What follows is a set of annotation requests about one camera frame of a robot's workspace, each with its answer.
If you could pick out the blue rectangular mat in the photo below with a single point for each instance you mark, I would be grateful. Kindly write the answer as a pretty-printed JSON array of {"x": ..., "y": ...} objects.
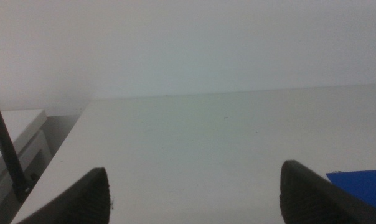
[{"x": 362, "y": 186}]

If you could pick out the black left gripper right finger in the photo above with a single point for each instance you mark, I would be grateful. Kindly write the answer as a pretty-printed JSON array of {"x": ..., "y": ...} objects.
[{"x": 306, "y": 199}]

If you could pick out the black metal pole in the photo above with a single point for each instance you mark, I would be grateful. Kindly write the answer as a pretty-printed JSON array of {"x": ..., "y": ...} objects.
[{"x": 6, "y": 146}]

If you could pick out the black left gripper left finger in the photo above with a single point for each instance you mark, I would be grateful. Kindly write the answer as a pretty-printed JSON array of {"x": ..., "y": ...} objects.
[{"x": 88, "y": 199}]

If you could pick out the white cabinet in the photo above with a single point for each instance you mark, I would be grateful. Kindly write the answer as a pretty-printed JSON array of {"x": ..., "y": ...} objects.
[{"x": 20, "y": 124}]

